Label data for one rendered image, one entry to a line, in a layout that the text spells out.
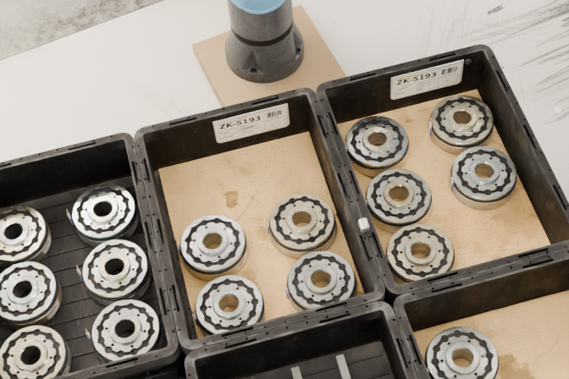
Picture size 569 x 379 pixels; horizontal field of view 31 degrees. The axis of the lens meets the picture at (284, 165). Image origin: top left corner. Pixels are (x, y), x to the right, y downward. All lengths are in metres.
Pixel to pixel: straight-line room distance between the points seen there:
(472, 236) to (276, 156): 0.35
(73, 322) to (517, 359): 0.67
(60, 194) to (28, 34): 1.45
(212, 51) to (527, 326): 0.82
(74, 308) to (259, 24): 0.60
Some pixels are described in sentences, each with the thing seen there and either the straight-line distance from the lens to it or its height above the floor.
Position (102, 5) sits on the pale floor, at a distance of 3.16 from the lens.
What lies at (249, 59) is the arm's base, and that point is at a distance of 1.92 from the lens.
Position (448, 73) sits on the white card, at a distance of 1.74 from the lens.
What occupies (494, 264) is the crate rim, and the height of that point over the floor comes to 0.93.
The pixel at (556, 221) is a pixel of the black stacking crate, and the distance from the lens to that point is 1.60.
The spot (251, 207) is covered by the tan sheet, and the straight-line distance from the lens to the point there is 1.67.
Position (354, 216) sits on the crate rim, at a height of 0.93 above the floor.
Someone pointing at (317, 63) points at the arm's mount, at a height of 0.73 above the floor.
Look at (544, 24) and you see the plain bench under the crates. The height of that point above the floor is 0.70.
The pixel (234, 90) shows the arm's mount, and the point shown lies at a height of 0.73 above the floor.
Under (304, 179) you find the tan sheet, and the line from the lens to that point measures 1.69.
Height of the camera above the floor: 2.24
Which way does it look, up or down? 56 degrees down
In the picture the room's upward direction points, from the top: 7 degrees counter-clockwise
